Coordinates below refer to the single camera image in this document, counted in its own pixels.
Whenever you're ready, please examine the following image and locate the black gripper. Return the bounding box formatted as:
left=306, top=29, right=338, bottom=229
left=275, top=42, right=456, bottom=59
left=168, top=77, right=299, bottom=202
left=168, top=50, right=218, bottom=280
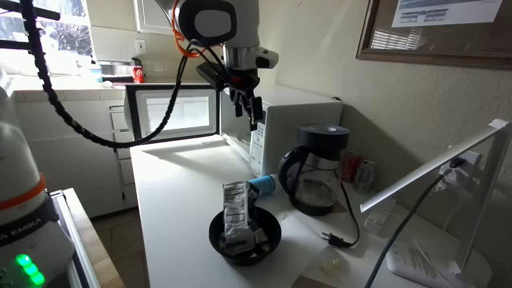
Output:
left=222, top=67, right=266, bottom=133

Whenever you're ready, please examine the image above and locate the blue label plastic bottle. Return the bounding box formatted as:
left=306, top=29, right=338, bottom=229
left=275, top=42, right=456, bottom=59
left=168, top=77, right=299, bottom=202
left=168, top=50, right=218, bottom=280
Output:
left=246, top=173, right=280, bottom=200

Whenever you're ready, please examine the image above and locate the black glass electric kettle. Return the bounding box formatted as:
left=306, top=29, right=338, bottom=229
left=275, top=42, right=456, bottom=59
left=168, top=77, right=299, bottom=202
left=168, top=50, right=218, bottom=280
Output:
left=277, top=123, right=352, bottom=218

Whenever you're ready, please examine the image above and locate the white printed snack packet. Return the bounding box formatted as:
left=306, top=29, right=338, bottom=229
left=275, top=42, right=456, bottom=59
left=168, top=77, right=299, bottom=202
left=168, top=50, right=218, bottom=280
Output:
left=219, top=179, right=253, bottom=253

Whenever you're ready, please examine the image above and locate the red fire extinguisher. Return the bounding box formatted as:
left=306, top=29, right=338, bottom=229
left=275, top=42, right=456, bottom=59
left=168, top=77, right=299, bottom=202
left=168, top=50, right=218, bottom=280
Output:
left=130, top=56, right=147, bottom=87

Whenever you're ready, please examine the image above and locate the black bowl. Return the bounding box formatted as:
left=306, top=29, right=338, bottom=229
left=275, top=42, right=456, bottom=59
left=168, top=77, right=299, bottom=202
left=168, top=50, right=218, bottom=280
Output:
left=208, top=203, right=283, bottom=267

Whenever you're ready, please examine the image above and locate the white base cabinet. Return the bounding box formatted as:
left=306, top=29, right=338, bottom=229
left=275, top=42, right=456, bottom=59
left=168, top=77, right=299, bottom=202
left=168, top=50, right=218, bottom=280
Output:
left=10, top=87, right=138, bottom=219

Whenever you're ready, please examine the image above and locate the brown framed building picture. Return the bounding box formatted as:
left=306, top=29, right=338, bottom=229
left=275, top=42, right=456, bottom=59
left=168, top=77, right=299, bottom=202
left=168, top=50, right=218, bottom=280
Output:
left=355, top=0, right=512, bottom=72

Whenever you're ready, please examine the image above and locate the white desk lamp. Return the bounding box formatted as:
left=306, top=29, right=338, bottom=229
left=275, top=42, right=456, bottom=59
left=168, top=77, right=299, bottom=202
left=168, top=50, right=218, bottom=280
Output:
left=358, top=117, right=512, bottom=288

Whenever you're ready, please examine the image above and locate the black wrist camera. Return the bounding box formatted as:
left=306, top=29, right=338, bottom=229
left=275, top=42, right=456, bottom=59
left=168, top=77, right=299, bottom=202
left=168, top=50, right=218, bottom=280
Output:
left=195, top=61, right=234, bottom=93

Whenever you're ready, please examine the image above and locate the black kettle power cord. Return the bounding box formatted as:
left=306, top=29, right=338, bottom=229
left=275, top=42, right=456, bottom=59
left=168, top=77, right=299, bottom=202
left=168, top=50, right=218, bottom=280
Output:
left=320, top=181, right=363, bottom=250

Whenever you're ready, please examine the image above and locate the black lamp cable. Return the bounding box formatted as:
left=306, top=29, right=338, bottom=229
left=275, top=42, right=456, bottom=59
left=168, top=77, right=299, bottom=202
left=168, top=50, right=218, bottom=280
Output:
left=363, top=155, right=467, bottom=288

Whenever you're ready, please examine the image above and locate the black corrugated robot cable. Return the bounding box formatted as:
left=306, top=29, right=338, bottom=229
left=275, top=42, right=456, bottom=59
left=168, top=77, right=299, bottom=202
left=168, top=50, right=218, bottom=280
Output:
left=18, top=0, right=192, bottom=151

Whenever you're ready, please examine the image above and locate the metal robot cart frame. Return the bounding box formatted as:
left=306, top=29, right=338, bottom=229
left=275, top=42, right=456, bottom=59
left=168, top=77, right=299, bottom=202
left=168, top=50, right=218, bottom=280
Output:
left=48, top=186, right=125, bottom=288

